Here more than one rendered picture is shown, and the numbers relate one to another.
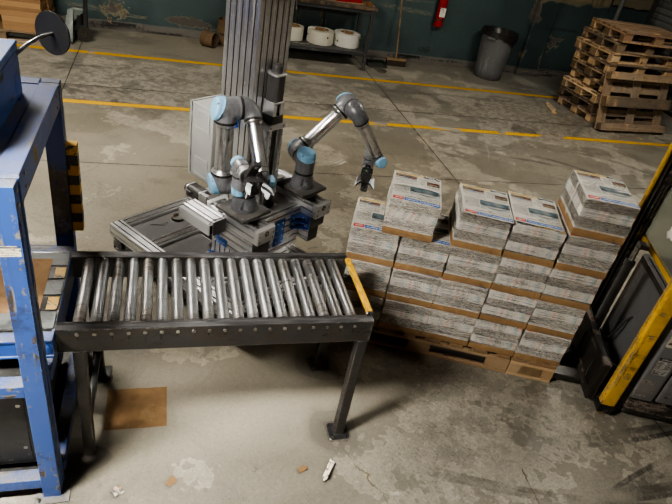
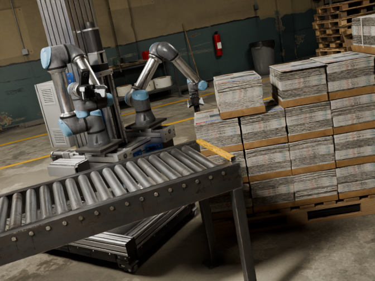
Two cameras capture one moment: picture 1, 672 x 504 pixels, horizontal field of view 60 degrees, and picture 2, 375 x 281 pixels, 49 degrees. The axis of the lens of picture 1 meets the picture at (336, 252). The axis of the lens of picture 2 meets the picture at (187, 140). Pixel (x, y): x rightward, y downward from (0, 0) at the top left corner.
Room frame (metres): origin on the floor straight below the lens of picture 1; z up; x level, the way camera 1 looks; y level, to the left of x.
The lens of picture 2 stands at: (0.30, -0.07, 1.45)
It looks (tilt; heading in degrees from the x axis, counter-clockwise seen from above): 16 degrees down; 2
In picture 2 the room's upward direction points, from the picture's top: 11 degrees counter-clockwise
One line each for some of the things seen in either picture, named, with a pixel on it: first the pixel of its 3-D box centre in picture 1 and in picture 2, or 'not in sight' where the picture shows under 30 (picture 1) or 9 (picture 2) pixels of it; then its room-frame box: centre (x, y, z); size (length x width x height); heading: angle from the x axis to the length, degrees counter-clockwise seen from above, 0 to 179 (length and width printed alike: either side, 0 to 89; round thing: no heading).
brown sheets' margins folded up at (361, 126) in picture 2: (432, 287); (285, 162); (3.01, -0.64, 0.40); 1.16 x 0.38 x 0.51; 88
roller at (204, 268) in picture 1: (206, 290); (74, 195); (2.08, 0.55, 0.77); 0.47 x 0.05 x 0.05; 20
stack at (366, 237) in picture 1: (432, 285); (285, 160); (3.01, -0.64, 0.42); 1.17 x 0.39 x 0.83; 88
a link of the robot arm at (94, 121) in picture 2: not in sight; (92, 119); (2.81, 0.57, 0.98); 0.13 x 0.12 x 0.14; 122
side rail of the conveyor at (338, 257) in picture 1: (217, 264); (84, 183); (2.34, 0.57, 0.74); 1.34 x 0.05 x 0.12; 110
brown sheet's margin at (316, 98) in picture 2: (474, 231); (297, 95); (3.01, -0.77, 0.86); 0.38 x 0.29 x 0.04; 178
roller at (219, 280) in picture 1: (220, 290); (87, 192); (2.10, 0.49, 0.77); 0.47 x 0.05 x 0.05; 20
